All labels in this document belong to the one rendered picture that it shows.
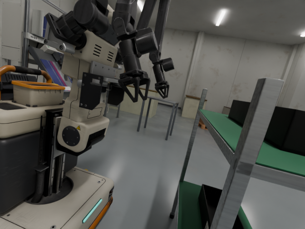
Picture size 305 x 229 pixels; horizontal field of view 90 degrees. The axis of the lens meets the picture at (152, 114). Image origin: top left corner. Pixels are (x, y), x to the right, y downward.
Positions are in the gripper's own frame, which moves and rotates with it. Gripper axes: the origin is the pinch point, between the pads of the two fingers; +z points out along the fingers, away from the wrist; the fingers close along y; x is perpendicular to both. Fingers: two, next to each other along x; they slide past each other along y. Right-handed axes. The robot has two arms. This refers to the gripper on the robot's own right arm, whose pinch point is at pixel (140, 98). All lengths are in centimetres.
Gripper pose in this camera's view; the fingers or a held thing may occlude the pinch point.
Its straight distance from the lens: 55.1
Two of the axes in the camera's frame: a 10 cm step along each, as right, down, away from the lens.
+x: -9.3, 1.9, 3.0
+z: 2.3, 9.7, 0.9
